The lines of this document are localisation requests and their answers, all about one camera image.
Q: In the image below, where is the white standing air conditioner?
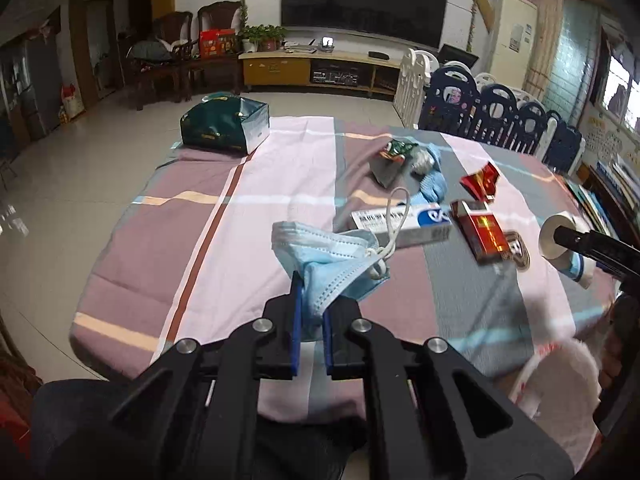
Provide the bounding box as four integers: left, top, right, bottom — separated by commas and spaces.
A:
487, 0, 539, 94

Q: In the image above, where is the dark wooden armchair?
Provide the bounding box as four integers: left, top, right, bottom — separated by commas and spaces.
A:
125, 11, 194, 111
185, 1, 244, 104

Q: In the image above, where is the window with metal bars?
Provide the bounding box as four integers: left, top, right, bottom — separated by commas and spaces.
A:
595, 20, 640, 137

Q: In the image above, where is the red gift box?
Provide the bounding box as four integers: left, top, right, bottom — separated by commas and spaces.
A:
199, 29, 239, 59

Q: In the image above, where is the stack of books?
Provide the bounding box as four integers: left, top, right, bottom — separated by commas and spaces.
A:
595, 159, 640, 197

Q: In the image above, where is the white medicine box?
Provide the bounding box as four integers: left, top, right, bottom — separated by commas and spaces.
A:
350, 204, 454, 249

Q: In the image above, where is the wooden television cabinet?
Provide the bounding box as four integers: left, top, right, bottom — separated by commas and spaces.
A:
239, 45, 407, 99

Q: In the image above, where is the black monitor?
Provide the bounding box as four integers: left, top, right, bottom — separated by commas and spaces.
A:
439, 44, 480, 69

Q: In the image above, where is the white paper cup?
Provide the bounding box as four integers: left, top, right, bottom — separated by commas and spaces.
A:
538, 212, 597, 289

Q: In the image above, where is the potted green plant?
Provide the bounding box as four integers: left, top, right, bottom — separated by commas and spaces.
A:
239, 25, 289, 54

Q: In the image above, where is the green snack packet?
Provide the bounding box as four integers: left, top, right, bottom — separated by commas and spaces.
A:
372, 140, 419, 187

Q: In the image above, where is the green tissue box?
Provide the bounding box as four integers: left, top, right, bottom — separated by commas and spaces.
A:
180, 92, 271, 155

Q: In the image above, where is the red cigarette pack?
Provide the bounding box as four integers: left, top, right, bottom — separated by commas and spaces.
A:
450, 200, 509, 265

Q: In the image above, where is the navy and white playpen fence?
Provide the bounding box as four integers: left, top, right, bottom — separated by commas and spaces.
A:
394, 48, 586, 174

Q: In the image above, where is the wall chart poster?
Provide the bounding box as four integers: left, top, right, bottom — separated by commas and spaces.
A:
580, 115, 624, 161

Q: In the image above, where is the pile of picture books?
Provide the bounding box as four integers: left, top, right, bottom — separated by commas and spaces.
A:
565, 175, 632, 242

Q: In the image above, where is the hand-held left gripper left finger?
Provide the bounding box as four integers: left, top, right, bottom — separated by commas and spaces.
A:
107, 272, 303, 480

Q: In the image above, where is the light blue face mask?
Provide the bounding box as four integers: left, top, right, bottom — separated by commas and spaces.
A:
271, 187, 412, 332

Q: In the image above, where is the beige curtain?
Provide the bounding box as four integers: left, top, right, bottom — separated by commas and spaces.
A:
522, 0, 566, 106

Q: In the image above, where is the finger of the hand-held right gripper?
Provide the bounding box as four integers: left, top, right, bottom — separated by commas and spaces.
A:
554, 226, 640, 282

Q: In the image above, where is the black audio amplifier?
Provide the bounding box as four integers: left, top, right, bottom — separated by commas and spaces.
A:
311, 71, 360, 86

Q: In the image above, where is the grey refrigerator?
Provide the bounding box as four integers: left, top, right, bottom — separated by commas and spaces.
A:
0, 35, 51, 144

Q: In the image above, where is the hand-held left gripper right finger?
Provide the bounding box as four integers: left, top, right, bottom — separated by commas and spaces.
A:
324, 296, 576, 480

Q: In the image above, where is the red and white bag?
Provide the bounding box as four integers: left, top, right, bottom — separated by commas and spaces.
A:
61, 82, 86, 120

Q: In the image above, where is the dark bag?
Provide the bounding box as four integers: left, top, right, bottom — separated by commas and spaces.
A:
127, 40, 174, 64

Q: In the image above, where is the waste bin with white bag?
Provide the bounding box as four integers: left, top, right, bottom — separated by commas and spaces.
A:
510, 337, 604, 462

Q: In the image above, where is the large black television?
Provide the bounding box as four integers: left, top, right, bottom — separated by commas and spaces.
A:
281, 0, 450, 50

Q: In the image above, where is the red foil wrapper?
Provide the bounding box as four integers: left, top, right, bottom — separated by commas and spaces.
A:
460, 162, 501, 204

